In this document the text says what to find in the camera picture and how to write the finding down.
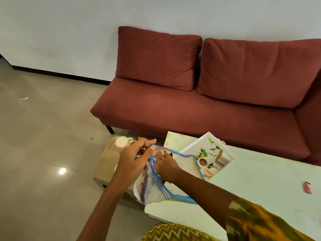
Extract dark items inside bag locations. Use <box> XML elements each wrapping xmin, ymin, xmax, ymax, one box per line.
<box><xmin>139</xmin><ymin>173</ymin><xmax>152</xmax><ymax>202</ymax></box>

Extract red sofa back cushion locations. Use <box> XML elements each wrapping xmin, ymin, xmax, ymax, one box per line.
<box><xmin>197</xmin><ymin>38</ymin><xmax>321</xmax><ymax>109</ymax></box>
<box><xmin>115</xmin><ymin>26</ymin><xmax>203</xmax><ymax>92</ymax></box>

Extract yellow patterned sleeve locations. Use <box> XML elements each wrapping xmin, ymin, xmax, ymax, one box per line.
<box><xmin>225</xmin><ymin>198</ymin><xmax>317</xmax><ymax>241</ymax></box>

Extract person's left hand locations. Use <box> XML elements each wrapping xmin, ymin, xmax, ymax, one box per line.
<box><xmin>115</xmin><ymin>137</ymin><xmax>157</xmax><ymax>190</ymax></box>

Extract brown cardboard box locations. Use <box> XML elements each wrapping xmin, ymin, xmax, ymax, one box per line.
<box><xmin>92</xmin><ymin>136</ymin><xmax>146</xmax><ymax>207</ymax></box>

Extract white patterned cup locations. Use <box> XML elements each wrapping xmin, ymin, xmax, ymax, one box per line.
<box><xmin>115</xmin><ymin>136</ymin><xmax>135</xmax><ymax>151</ymax></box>

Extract person's right forearm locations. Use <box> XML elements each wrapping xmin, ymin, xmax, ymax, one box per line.
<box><xmin>169</xmin><ymin>171</ymin><xmax>239</xmax><ymax>232</ymax></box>

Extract white floral print tray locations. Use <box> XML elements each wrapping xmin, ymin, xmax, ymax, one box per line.
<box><xmin>179</xmin><ymin>132</ymin><xmax>238</xmax><ymax>182</ymax></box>

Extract person's right hand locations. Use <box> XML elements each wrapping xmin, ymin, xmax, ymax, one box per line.
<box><xmin>152</xmin><ymin>150</ymin><xmax>183</xmax><ymax>183</ymax></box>

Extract yellow zigzag patterned garment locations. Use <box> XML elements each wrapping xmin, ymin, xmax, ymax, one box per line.
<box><xmin>141</xmin><ymin>222</ymin><xmax>222</xmax><ymax>241</ymax></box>

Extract clear blue-edged zip bag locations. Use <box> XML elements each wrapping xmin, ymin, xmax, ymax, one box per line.
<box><xmin>133</xmin><ymin>145</ymin><xmax>206</xmax><ymax>206</ymax></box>

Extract black skirting board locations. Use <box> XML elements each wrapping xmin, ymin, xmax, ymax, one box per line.
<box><xmin>0</xmin><ymin>54</ymin><xmax>112</xmax><ymax>86</ymax></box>

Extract red fabric sofa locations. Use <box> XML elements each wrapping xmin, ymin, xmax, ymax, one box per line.
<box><xmin>90</xmin><ymin>26</ymin><xmax>321</xmax><ymax>167</ymax></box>

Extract person's left forearm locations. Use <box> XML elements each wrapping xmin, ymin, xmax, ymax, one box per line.
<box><xmin>76</xmin><ymin>177</ymin><xmax>134</xmax><ymax>241</ymax></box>

